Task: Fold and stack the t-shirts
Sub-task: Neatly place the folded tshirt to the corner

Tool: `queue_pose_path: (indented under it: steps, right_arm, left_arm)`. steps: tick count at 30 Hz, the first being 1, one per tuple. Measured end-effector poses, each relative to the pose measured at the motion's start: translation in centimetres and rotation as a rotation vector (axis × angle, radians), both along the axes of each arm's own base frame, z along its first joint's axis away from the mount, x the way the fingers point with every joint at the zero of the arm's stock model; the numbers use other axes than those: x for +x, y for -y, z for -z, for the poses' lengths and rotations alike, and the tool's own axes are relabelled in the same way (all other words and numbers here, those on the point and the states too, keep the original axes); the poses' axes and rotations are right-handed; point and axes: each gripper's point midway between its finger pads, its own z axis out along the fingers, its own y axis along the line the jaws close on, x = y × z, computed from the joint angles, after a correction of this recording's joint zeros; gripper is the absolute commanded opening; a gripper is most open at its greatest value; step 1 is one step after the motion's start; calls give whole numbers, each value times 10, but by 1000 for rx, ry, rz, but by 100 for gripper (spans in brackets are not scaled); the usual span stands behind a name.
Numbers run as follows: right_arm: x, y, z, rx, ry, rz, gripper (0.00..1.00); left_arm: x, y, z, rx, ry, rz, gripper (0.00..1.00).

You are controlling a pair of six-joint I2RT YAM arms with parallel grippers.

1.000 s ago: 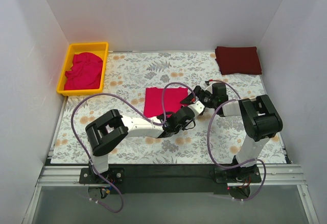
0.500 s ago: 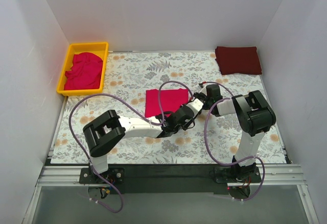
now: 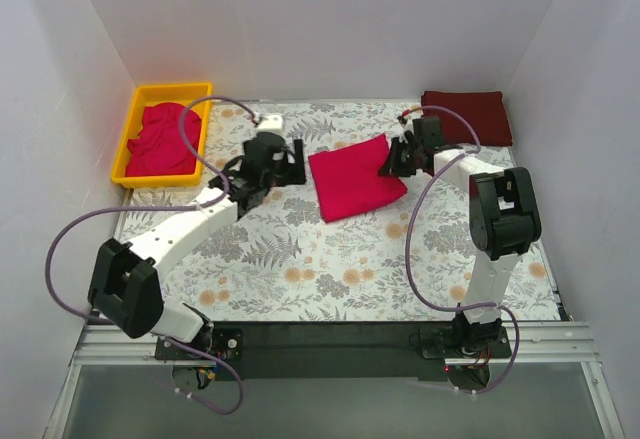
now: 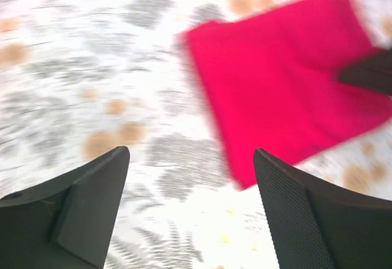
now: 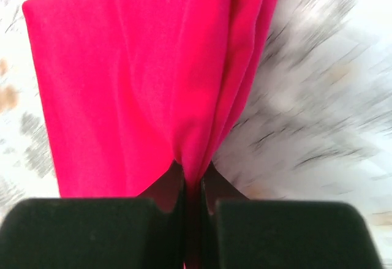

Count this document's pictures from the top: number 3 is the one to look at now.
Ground red t-shirt in bin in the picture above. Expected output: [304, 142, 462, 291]
[125, 102, 196, 177]

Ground aluminium rail frame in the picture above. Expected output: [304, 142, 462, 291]
[45, 314, 624, 438]

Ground yellow plastic bin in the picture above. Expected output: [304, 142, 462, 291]
[111, 82, 213, 189]

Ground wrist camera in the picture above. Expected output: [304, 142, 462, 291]
[397, 108, 417, 144]
[255, 114, 284, 135]

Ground floral patterned table mat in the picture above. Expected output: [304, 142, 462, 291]
[98, 101, 560, 323]

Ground bright red t-shirt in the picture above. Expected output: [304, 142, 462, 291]
[309, 134, 408, 223]

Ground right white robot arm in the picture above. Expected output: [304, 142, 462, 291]
[378, 106, 542, 357]

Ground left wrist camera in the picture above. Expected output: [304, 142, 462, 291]
[255, 114, 284, 135]

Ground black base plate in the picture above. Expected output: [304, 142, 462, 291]
[154, 321, 512, 381]

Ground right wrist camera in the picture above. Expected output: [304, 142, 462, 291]
[397, 108, 417, 144]

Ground folded dark red t-shirt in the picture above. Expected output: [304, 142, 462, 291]
[421, 90, 513, 147]

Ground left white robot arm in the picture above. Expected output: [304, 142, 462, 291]
[88, 132, 306, 359]

